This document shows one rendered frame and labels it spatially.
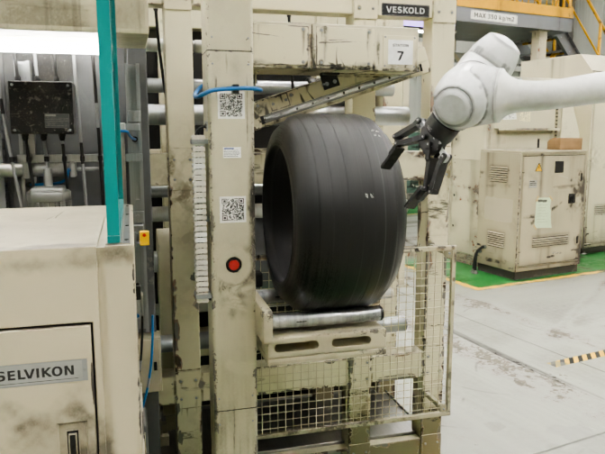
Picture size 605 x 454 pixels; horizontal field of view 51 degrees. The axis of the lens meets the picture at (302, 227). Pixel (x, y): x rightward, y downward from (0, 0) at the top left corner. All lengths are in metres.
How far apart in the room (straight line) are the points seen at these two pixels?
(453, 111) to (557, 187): 5.51
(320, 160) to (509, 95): 0.61
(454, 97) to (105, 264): 0.67
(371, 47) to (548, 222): 4.68
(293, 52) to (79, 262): 1.27
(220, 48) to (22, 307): 0.99
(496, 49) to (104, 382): 0.96
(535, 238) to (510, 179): 0.63
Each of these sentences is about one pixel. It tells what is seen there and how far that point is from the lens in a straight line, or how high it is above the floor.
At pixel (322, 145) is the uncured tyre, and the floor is 1.40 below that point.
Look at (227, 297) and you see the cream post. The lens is 1.84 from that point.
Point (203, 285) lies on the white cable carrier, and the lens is 1.83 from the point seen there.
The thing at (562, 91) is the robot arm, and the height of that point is 1.51.
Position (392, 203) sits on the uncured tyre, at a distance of 1.70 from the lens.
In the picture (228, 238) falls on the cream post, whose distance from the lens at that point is 1.80.
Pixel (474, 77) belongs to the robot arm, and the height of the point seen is 1.54.
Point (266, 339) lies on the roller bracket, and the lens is 1.77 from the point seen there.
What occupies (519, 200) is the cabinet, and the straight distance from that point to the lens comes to 6.34.
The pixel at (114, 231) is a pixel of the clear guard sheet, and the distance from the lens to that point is 1.00.
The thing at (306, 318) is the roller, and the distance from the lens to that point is 1.82.
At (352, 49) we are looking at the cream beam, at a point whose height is 1.70.
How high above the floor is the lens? 1.44
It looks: 9 degrees down
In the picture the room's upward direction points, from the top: straight up
